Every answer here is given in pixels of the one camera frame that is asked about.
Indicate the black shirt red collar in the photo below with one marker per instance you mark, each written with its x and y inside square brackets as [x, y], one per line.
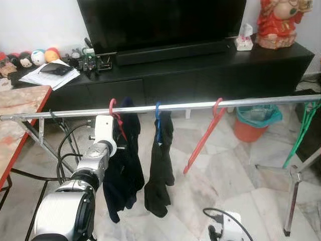
[125, 170]

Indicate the blue clothes hanger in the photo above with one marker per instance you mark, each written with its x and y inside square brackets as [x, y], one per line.
[157, 120]

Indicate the green clothes hanger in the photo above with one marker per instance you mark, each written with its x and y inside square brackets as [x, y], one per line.
[301, 133]

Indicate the black shirt green logo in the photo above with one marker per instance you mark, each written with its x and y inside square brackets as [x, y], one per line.
[160, 170]

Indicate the orange bin teal bag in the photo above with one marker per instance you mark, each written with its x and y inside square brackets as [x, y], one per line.
[253, 128]

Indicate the silver metal clothes rack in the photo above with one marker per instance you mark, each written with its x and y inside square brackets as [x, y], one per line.
[241, 104]

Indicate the black TV cabinet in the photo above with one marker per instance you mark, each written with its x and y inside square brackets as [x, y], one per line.
[210, 75]

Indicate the black soundbar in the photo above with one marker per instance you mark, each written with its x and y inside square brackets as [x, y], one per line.
[170, 53]

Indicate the white pink tissue box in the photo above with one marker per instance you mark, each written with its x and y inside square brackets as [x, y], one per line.
[244, 40]

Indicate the green electronic gadget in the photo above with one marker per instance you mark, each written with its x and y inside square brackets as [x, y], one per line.
[89, 57]

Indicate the black flat television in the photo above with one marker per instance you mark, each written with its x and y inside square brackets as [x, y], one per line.
[160, 22]

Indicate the red laughing Buddha statue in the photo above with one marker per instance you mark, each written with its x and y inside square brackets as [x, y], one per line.
[278, 25]

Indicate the white paper stack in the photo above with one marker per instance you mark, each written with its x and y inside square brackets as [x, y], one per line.
[45, 80]

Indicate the black wallet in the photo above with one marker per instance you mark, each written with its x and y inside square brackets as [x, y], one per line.
[56, 69]

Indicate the marble top folding table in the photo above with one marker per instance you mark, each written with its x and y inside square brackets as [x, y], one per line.
[20, 108]

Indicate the orange round toy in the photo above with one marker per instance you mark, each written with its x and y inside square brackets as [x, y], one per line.
[52, 54]

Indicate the white round toy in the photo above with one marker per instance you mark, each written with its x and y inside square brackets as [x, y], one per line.
[38, 57]

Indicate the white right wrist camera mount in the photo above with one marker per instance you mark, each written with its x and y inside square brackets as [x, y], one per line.
[232, 228]

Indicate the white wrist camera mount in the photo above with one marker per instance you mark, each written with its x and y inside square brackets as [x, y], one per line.
[232, 228]
[104, 131]

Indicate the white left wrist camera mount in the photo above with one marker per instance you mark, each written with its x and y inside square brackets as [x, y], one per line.
[104, 131]

